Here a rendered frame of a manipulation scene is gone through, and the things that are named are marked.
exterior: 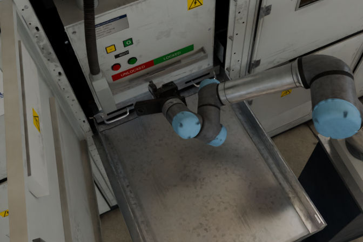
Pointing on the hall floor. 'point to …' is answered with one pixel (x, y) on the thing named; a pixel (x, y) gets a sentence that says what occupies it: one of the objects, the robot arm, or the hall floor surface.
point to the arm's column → (330, 199)
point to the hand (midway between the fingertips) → (149, 87)
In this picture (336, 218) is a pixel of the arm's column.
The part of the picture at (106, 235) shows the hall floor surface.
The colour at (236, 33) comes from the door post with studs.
